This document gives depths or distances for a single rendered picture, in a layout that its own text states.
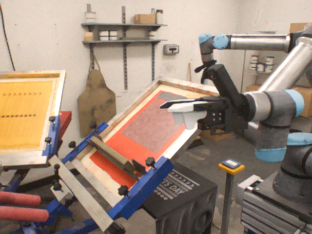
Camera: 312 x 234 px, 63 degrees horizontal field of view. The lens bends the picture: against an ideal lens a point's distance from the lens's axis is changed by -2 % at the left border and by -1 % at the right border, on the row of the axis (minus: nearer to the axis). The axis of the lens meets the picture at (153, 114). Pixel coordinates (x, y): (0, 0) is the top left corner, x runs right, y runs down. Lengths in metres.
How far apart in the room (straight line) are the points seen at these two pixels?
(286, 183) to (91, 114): 2.71
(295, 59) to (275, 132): 0.27
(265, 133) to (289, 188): 0.39
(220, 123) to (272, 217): 0.63
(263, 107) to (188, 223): 1.08
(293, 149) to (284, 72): 0.29
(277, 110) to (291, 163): 0.39
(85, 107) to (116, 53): 0.83
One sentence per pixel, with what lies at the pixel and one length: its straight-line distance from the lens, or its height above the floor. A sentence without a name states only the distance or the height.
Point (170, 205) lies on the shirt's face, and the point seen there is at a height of 0.95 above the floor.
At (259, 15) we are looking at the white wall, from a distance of 5.03.
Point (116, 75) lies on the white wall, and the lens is 3.53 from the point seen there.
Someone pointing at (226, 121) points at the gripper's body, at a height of 1.64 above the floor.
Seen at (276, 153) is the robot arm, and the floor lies 1.53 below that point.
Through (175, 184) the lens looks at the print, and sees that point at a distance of 1.62.
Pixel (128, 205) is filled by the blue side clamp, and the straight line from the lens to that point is 1.09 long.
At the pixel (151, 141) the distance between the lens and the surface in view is 1.32.
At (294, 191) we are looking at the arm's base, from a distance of 1.06.
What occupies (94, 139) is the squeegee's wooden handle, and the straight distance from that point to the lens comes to 1.39.
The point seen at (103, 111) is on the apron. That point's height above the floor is 0.85.
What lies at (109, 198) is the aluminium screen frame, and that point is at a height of 1.15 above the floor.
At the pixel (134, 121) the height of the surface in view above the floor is 1.33.
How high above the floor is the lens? 1.83
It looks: 18 degrees down
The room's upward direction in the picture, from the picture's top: straight up
